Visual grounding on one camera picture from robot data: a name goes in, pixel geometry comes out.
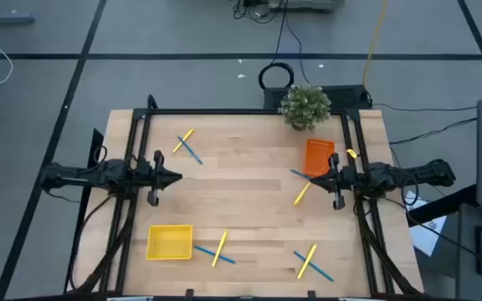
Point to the grey table foot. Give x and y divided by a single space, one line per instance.
6 18

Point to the orange plastic basket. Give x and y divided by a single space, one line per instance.
318 156

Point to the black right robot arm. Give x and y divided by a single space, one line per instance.
425 173

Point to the white paper sheet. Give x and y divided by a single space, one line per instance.
427 238

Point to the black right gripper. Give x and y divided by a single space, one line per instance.
347 179

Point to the black perforated box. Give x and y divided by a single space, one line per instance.
350 98

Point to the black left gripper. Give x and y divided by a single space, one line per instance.
145 177

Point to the black frame clamp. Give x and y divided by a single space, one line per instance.
311 294
189 292

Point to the black slanted bar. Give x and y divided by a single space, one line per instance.
442 205

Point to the yellow tag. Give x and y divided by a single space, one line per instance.
351 153

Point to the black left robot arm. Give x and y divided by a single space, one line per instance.
78 177

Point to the potted green plant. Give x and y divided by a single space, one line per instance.
304 106

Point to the yellow pen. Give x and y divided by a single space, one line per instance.
219 248
186 136
301 194
311 253

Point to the blue pencil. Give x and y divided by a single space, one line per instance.
298 173
205 251
324 274
195 156

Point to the grey box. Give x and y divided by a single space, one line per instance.
304 4

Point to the yellow plastic basket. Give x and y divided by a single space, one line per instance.
170 242

